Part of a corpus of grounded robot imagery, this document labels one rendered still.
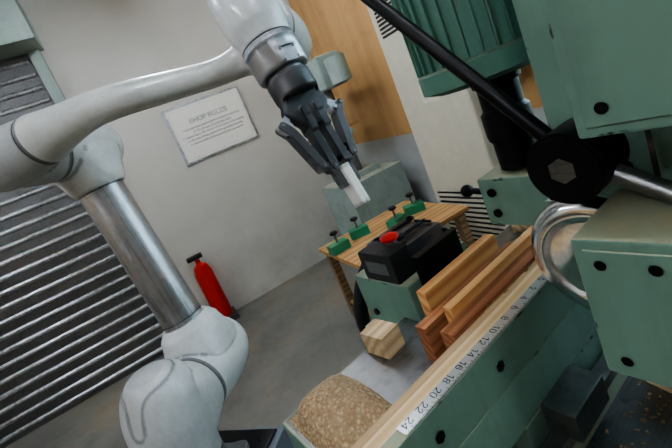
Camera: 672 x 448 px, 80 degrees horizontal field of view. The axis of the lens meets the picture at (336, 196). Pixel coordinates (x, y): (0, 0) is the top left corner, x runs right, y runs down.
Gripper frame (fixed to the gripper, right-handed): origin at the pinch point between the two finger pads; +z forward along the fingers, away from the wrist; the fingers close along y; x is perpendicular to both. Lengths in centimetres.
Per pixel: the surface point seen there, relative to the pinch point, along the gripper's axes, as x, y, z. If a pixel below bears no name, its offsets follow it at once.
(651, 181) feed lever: -38.5, -2.7, 11.7
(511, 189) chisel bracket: -19.0, 8.2, 11.2
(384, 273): -1.2, -3.9, 14.1
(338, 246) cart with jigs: 134, 60, 21
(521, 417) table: -18.3, -8.5, 31.2
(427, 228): -2.6, 6.5, 12.2
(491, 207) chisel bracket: -14.7, 8.2, 12.7
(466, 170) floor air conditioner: 97, 129, 21
